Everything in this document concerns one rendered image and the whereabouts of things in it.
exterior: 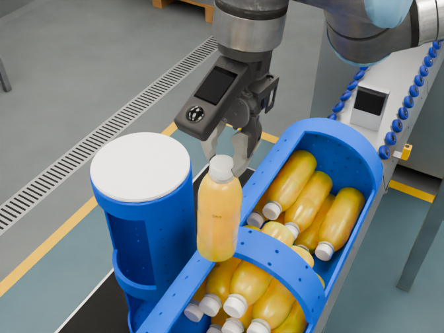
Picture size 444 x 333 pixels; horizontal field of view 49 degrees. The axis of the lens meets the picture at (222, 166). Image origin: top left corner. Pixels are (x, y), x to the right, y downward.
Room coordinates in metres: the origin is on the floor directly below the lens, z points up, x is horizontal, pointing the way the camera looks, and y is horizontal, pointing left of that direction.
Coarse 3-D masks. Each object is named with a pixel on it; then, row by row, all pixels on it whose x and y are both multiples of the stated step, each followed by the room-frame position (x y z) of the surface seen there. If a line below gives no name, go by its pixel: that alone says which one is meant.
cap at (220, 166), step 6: (216, 156) 0.55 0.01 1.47; (222, 156) 0.55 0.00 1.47; (228, 156) 0.55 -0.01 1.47; (210, 162) 0.54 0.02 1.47; (216, 162) 0.54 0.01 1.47; (222, 162) 0.54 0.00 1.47; (228, 162) 0.54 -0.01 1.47; (210, 168) 0.53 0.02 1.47; (216, 168) 0.53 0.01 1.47; (222, 168) 0.53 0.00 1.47; (228, 168) 0.53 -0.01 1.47; (216, 174) 0.52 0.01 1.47; (222, 174) 0.52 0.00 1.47; (228, 174) 0.52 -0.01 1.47
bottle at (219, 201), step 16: (208, 176) 0.54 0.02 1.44; (208, 192) 0.52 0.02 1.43; (224, 192) 0.51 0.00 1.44; (240, 192) 0.53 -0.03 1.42; (208, 208) 0.51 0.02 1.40; (224, 208) 0.51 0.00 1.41; (240, 208) 0.53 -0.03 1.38; (208, 224) 0.51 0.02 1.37; (224, 224) 0.51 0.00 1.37; (208, 240) 0.51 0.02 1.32; (224, 240) 0.51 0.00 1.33; (208, 256) 0.51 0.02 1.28; (224, 256) 0.51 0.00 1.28
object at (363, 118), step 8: (360, 88) 1.31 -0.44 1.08; (368, 88) 1.30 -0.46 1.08; (376, 88) 1.30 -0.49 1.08; (360, 96) 1.29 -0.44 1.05; (368, 96) 1.28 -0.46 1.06; (376, 96) 1.27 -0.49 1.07; (384, 96) 1.26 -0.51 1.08; (360, 104) 1.29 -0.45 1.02; (368, 104) 1.28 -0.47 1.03; (376, 104) 1.27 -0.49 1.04; (384, 104) 1.27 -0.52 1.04; (352, 112) 1.32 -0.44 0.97; (360, 112) 1.30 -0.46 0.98; (368, 112) 1.28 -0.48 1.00; (376, 112) 1.26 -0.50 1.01; (384, 112) 1.29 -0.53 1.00; (352, 120) 1.31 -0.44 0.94; (360, 120) 1.30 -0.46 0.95; (368, 120) 1.29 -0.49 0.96; (376, 120) 1.28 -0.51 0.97; (368, 128) 1.28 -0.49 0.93; (376, 128) 1.27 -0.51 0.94
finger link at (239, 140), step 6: (240, 132) 0.53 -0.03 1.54; (234, 138) 0.53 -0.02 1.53; (240, 138) 0.52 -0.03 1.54; (246, 138) 0.52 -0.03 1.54; (234, 144) 0.53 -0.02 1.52; (240, 144) 0.52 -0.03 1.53; (246, 144) 0.52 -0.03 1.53; (258, 144) 0.56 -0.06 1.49; (240, 150) 0.52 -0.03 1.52; (246, 150) 0.52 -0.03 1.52; (234, 156) 0.53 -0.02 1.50; (240, 156) 0.52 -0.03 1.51; (246, 156) 0.52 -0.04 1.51; (252, 156) 0.53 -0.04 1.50; (234, 162) 0.52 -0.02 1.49; (240, 162) 0.52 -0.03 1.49; (246, 162) 0.52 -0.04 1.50; (234, 168) 0.52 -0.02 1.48; (240, 168) 0.52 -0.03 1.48; (234, 174) 0.53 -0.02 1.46; (240, 174) 0.52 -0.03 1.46
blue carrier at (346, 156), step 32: (288, 128) 0.98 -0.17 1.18; (320, 128) 0.92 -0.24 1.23; (352, 128) 0.92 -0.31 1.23; (320, 160) 0.95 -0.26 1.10; (352, 160) 0.91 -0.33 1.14; (256, 192) 0.72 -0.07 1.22; (192, 256) 0.59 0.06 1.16; (256, 256) 0.54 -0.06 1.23; (288, 256) 0.55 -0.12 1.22; (192, 288) 0.48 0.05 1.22; (288, 288) 0.50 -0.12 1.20; (320, 288) 0.52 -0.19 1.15; (160, 320) 0.43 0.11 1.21
